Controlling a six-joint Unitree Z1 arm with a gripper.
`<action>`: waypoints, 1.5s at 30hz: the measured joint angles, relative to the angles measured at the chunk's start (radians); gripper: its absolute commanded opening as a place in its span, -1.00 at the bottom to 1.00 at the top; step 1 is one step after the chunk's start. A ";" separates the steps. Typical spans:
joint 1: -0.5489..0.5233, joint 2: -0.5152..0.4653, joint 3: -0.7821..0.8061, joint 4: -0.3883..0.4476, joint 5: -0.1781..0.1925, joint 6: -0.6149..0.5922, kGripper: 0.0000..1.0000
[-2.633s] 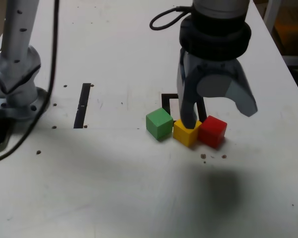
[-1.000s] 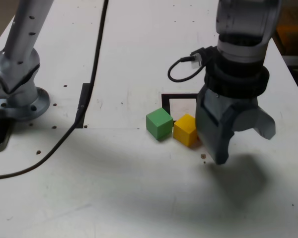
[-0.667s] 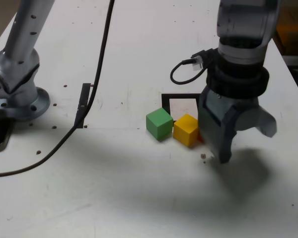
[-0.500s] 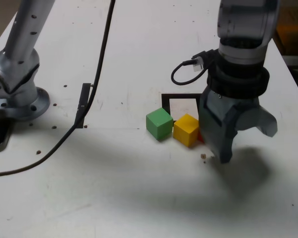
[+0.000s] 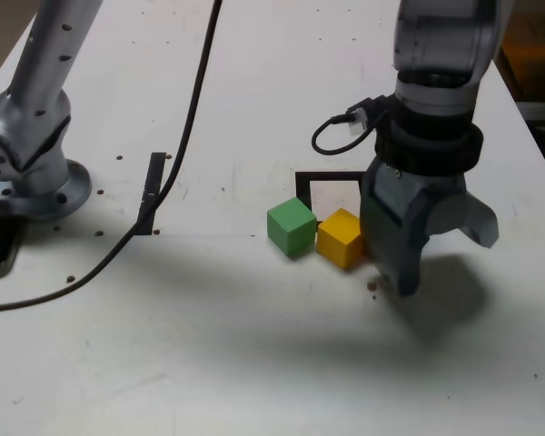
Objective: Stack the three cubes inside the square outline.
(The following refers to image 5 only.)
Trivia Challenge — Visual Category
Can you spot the black tape strip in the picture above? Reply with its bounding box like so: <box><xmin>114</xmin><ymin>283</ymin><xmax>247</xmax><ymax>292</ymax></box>
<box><xmin>134</xmin><ymin>152</ymin><xmax>168</xmax><ymax>236</ymax></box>

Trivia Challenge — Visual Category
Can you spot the thin black looped cable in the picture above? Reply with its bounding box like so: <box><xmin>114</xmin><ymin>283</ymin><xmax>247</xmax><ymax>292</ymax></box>
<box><xmin>312</xmin><ymin>97</ymin><xmax>391</xmax><ymax>156</ymax></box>

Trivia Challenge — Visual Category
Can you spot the brown background box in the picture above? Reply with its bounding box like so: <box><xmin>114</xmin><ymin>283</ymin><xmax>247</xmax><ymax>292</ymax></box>
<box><xmin>501</xmin><ymin>8</ymin><xmax>545</xmax><ymax>102</ymax></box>

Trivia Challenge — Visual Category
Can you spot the white metal frame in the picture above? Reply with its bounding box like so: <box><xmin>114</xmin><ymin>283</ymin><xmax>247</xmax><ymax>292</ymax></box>
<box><xmin>494</xmin><ymin>0</ymin><xmax>545</xmax><ymax>124</ymax></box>

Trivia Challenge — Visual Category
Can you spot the yellow cube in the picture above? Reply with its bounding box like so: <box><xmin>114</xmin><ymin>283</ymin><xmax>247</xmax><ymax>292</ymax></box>
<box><xmin>316</xmin><ymin>207</ymin><xmax>365</xmax><ymax>270</ymax></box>

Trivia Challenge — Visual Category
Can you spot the black tape square outline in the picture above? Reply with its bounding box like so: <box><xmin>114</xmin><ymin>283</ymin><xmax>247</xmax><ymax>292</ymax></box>
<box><xmin>294</xmin><ymin>170</ymin><xmax>368</xmax><ymax>223</ymax></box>

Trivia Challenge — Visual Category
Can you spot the long black cable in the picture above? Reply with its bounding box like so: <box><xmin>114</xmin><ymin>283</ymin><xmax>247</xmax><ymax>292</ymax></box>
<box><xmin>0</xmin><ymin>0</ymin><xmax>223</xmax><ymax>314</ymax></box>

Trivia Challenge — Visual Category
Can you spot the small white cable plug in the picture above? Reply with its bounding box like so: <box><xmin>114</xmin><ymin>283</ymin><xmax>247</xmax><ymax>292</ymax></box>
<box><xmin>347</xmin><ymin>106</ymin><xmax>369</xmax><ymax>137</ymax></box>

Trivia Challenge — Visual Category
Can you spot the green cube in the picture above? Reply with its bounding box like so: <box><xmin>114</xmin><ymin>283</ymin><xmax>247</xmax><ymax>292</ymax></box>
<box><xmin>266</xmin><ymin>196</ymin><xmax>318</xmax><ymax>261</ymax></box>

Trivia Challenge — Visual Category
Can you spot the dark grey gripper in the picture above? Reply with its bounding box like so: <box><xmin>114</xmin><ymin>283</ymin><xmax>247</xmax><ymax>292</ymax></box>
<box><xmin>362</xmin><ymin>157</ymin><xmax>501</xmax><ymax>298</ymax></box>

